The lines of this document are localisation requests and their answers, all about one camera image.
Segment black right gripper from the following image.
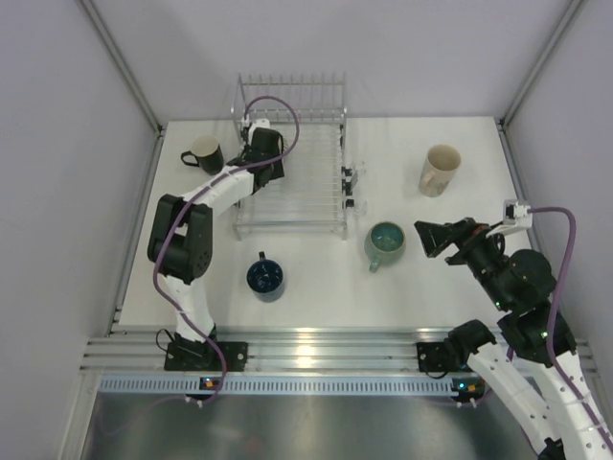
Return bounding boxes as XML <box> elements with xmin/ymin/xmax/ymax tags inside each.
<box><xmin>415</xmin><ymin>216</ymin><xmax>511</xmax><ymax>311</ymax></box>

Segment green ceramic mug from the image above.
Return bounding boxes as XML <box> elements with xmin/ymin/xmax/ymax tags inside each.
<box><xmin>364</xmin><ymin>221</ymin><xmax>406</xmax><ymax>273</ymax></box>

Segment tall cream painted mug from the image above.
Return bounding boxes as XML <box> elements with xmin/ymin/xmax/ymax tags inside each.
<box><xmin>419</xmin><ymin>145</ymin><xmax>462</xmax><ymax>197</ymax></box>

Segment dark blue mug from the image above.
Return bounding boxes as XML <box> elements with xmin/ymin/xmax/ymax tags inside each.
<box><xmin>246</xmin><ymin>251</ymin><xmax>284</xmax><ymax>303</ymax></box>

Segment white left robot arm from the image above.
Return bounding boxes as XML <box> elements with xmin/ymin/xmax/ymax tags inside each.
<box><xmin>147</xmin><ymin>119</ymin><xmax>285</xmax><ymax>370</ymax></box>

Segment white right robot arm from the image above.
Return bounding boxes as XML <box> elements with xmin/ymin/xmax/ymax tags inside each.
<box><xmin>415</xmin><ymin>218</ymin><xmax>612</xmax><ymax>459</ymax></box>

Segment clear acrylic dish rack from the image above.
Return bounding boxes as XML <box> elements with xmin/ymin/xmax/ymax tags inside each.
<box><xmin>231</xmin><ymin>73</ymin><xmax>365</xmax><ymax>239</ymax></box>

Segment black mug cream interior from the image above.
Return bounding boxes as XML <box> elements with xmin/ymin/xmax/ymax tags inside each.
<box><xmin>180</xmin><ymin>135</ymin><xmax>224</xmax><ymax>175</ymax></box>

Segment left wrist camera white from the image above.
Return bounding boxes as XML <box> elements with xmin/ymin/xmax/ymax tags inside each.
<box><xmin>240</xmin><ymin>116</ymin><xmax>270</xmax><ymax>131</ymax></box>

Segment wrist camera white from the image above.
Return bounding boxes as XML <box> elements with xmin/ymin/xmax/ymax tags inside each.
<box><xmin>488</xmin><ymin>199</ymin><xmax>533</xmax><ymax>237</ymax></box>
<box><xmin>240</xmin><ymin>116</ymin><xmax>270</xmax><ymax>131</ymax></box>

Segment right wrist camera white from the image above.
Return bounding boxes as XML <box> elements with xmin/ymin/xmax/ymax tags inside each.
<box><xmin>488</xmin><ymin>199</ymin><xmax>533</xmax><ymax>237</ymax></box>

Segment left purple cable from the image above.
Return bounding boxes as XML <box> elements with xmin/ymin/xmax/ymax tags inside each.
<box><xmin>151</xmin><ymin>95</ymin><xmax>302</xmax><ymax>408</ymax></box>

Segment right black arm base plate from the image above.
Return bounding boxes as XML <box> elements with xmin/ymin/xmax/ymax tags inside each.
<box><xmin>416</xmin><ymin>342</ymin><xmax>460</xmax><ymax>379</ymax></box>

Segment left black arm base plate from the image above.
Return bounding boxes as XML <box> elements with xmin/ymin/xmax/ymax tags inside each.
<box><xmin>164</xmin><ymin>334</ymin><xmax>249</xmax><ymax>372</ymax></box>

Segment aluminium mounting rail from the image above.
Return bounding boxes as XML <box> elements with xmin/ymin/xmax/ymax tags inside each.
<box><xmin>83</xmin><ymin>326</ymin><xmax>598</xmax><ymax>374</ymax></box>

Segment grey slotted cable duct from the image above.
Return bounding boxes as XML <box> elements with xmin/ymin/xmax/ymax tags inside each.
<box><xmin>99</xmin><ymin>375</ymin><xmax>463</xmax><ymax>397</ymax></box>

